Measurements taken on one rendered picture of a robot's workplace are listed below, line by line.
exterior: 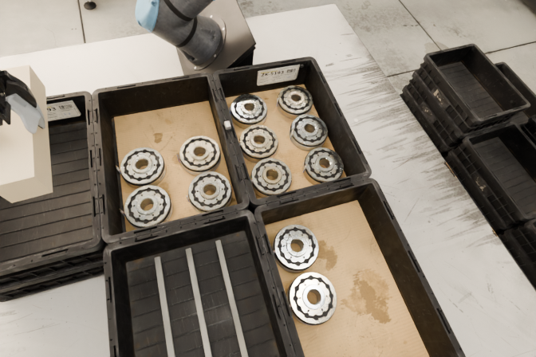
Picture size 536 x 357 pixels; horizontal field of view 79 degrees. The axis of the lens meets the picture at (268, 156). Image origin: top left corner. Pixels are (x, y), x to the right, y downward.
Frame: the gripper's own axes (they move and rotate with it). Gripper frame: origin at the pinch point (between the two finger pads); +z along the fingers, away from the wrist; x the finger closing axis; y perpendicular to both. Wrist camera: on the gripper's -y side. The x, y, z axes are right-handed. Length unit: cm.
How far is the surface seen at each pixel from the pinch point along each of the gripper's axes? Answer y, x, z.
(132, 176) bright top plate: 2.3, 12.6, 23.6
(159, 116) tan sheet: -15.5, 22.2, 26.5
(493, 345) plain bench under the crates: 67, 86, 39
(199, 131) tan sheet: -7.5, 31.4, 26.5
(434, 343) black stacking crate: 58, 62, 22
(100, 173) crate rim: 3.5, 7.8, 16.4
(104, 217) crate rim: 13.7, 7.2, 16.4
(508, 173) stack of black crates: 24, 161, 71
